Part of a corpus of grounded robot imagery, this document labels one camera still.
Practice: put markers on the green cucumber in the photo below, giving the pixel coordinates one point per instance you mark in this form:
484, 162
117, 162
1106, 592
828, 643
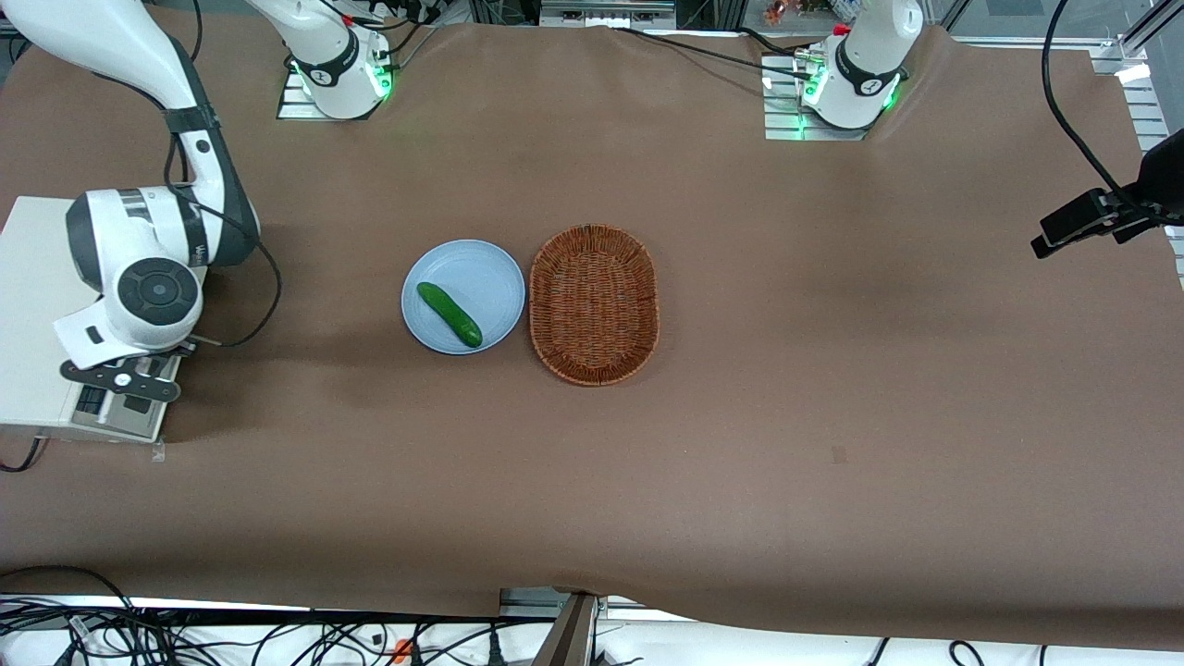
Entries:
449, 314

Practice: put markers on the light blue plate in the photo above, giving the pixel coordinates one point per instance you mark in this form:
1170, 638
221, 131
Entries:
481, 277

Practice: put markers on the white toaster oven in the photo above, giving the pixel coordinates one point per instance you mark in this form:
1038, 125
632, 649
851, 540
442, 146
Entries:
28, 351

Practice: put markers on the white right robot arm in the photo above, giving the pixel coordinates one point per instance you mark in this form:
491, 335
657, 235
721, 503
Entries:
148, 231

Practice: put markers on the brown wicker basket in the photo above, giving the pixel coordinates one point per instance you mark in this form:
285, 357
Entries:
592, 305

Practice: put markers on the grey metal frame bracket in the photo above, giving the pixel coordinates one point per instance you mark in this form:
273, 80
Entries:
606, 13

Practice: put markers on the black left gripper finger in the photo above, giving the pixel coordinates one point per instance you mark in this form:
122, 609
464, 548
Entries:
1136, 228

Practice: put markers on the clear plastic oven stop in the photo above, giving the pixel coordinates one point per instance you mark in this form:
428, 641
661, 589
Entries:
157, 451

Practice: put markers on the brown table cloth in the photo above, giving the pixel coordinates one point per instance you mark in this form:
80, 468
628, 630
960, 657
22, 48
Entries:
832, 370

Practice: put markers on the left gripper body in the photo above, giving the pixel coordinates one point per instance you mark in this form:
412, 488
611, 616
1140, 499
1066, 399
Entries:
1150, 192

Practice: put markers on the oven door with window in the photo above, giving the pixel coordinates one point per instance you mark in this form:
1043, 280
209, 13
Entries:
139, 422

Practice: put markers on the aluminium profile post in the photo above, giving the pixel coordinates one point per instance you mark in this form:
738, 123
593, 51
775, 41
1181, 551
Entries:
569, 629

